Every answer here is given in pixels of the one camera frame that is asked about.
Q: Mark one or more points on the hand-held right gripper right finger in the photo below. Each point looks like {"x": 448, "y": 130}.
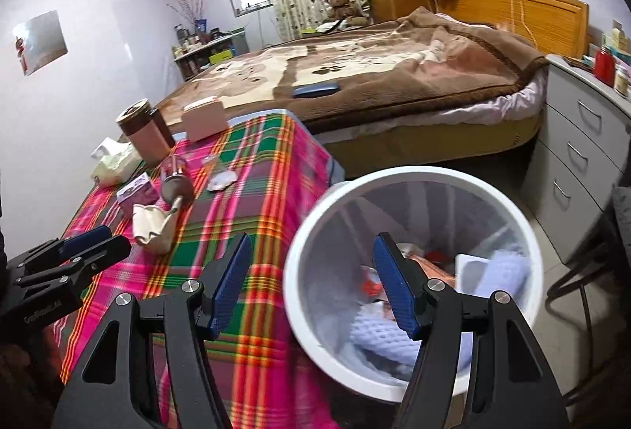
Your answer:
{"x": 394, "y": 281}

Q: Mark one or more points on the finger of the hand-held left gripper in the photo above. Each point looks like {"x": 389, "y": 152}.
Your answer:
{"x": 98, "y": 254}
{"x": 84, "y": 239}

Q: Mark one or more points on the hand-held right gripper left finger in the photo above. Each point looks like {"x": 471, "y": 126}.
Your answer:
{"x": 234, "y": 281}

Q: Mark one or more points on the white trash bin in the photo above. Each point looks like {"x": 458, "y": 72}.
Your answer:
{"x": 315, "y": 231}

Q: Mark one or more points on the red and white wrapper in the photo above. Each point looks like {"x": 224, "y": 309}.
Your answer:
{"x": 369, "y": 283}

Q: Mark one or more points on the crumpled cream paper bag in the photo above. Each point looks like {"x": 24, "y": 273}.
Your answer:
{"x": 153, "y": 226}

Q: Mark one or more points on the small purple box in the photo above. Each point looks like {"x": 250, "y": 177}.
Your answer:
{"x": 135, "y": 192}

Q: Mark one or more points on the plaid tablecloth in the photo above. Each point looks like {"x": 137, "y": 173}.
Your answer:
{"x": 256, "y": 212}

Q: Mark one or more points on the pale green wipes pack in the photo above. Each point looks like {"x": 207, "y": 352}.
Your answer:
{"x": 116, "y": 165}

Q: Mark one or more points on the small clear wrapper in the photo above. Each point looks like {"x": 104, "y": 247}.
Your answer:
{"x": 222, "y": 181}

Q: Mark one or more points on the brown lidded canister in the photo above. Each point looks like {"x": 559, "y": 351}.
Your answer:
{"x": 145, "y": 138}

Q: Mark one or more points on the dark brown cup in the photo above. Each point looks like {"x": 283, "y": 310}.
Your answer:
{"x": 165, "y": 130}

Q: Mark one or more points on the bed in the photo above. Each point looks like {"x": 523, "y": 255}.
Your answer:
{"x": 419, "y": 143}

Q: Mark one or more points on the pink box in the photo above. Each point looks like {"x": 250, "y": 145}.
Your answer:
{"x": 204, "y": 120}

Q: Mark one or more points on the brown printed blanket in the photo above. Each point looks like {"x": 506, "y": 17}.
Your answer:
{"x": 369, "y": 78}

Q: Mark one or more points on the blue case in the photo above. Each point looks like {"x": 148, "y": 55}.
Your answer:
{"x": 315, "y": 90}

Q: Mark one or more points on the shelf with bottles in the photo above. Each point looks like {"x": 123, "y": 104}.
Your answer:
{"x": 207, "y": 59}

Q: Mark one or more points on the grey dresser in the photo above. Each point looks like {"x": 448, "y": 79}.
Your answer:
{"x": 572, "y": 138}

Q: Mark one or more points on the black chair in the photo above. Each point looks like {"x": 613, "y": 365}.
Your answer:
{"x": 623, "y": 222}

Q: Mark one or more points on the vase with dried branches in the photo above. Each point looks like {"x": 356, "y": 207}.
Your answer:
{"x": 201, "y": 25}

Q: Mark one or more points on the brown teddy bear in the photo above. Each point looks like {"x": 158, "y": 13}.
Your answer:
{"x": 345, "y": 7}

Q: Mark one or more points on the red jar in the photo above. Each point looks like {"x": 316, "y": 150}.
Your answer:
{"x": 605, "y": 66}

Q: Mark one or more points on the white jar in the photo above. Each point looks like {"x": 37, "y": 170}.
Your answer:
{"x": 622, "y": 81}

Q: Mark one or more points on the wall poster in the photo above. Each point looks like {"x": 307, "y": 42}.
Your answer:
{"x": 42, "y": 41}

